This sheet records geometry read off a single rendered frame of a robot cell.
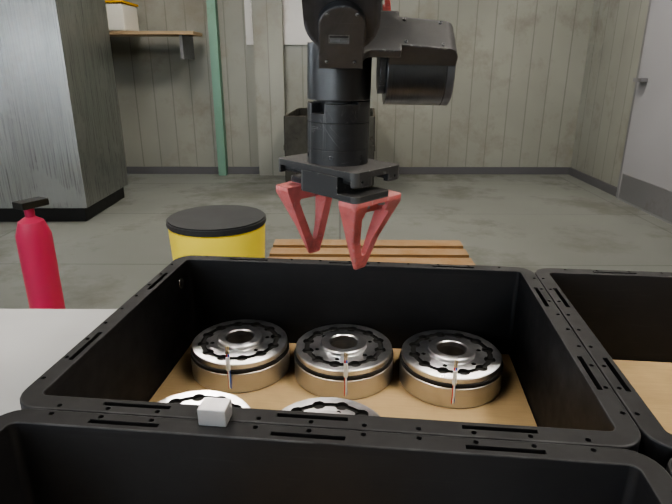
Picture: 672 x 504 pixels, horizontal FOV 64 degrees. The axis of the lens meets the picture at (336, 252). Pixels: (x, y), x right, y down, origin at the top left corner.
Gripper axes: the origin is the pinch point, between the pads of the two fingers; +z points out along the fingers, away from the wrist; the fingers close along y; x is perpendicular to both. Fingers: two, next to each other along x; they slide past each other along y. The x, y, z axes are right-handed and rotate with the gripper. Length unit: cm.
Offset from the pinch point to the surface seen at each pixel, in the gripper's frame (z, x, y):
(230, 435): 3.0, 21.8, -12.2
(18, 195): 84, -86, 413
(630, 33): -43, -516, 133
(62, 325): 28, 8, 60
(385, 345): 10.0, -3.0, -4.5
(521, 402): 12.9, -7.9, -17.6
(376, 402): 13.1, 1.8, -7.5
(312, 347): 10.1, 2.5, 0.7
